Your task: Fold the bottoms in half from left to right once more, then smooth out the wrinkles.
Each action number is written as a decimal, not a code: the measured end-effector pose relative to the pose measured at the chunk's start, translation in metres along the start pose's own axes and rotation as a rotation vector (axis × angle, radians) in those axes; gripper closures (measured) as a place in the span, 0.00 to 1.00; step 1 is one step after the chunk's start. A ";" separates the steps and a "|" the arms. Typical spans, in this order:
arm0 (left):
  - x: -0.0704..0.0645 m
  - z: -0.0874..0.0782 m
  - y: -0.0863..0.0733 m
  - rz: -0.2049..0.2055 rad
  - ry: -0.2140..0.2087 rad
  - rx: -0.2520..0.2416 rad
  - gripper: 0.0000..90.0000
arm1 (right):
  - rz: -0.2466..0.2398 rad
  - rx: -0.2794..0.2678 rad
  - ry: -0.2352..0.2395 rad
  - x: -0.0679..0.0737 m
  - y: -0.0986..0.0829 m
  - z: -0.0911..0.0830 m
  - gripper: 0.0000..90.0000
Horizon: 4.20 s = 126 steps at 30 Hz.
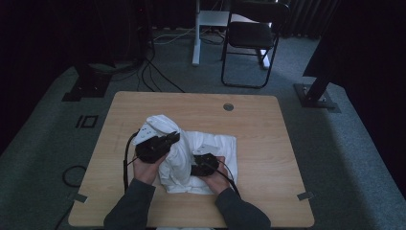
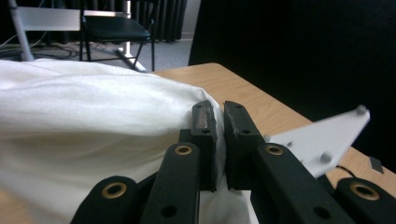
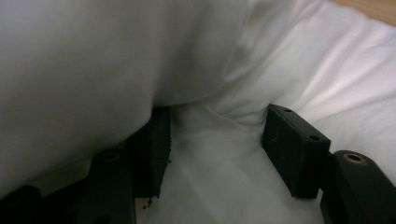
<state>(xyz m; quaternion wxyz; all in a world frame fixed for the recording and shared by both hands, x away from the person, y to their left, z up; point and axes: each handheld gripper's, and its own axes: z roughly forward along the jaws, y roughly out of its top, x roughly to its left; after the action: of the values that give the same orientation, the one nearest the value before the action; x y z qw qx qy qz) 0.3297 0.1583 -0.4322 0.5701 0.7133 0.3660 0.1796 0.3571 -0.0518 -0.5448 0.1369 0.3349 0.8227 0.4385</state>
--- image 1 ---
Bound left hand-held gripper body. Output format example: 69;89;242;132
133;124;170;165

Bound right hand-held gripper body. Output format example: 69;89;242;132
191;144;221;177

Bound white skirt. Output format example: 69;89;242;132
140;114;238;195

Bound person's right hand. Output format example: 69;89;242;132
199;156;231;196

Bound person's left hand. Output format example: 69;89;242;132
132;152;169;186

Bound black stand with flat base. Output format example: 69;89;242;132
61;63;113;103

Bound black folding chair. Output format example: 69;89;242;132
220;0;291;90

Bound black slanted stand with base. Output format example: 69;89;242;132
293;73;341;113

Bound dark curtain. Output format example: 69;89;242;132
281;0;341;40

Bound left hand-held gripper black cable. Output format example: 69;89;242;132
123;130;142;193

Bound hand-held gripper black cable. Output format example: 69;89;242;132
123;130;142;193
204;159;242;198

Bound right hand-held gripper black cable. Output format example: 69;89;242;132
204;159;242;198

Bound black floor cables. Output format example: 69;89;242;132
137;47;186;94

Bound white floor cable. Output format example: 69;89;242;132
152;28;196;45

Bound white desk frame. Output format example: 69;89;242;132
192;0;272;70

